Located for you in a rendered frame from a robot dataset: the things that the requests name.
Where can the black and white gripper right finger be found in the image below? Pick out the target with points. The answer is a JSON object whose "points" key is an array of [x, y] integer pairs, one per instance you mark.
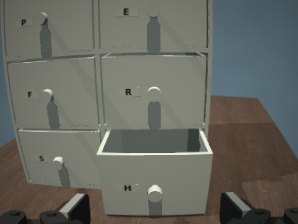
{"points": [[232, 207]]}

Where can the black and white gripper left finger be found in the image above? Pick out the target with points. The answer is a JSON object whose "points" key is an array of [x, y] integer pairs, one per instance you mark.
{"points": [[76, 208]]}

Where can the grey small chest of drawers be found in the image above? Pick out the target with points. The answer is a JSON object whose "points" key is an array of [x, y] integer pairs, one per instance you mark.
{"points": [[98, 54]]}

